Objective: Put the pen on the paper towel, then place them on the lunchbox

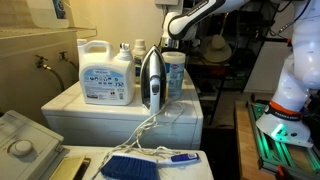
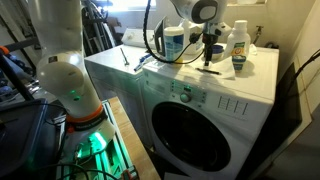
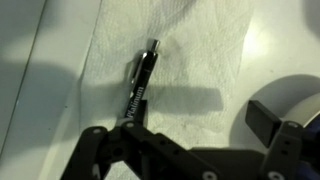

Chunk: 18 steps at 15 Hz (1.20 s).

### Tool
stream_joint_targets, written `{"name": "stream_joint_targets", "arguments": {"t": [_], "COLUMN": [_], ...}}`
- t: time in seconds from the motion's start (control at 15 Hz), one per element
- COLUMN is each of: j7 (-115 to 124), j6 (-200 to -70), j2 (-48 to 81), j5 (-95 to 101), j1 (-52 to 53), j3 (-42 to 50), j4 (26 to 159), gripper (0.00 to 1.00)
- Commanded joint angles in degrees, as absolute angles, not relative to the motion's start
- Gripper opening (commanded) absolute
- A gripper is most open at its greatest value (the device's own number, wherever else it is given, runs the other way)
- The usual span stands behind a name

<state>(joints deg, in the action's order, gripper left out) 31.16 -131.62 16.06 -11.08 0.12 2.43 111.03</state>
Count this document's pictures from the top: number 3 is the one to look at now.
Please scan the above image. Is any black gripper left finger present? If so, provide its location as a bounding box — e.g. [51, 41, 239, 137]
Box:
[61, 99, 221, 180]

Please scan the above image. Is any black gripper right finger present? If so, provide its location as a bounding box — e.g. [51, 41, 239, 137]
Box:
[245, 99, 320, 180]

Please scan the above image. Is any black ballpoint pen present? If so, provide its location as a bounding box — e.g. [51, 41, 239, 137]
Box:
[123, 38, 162, 121]

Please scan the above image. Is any round white blue lunchbox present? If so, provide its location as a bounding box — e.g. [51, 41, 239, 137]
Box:
[229, 73, 320, 154]

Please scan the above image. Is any white front-load washing machine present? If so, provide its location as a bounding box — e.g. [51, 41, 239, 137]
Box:
[0, 0, 320, 180]

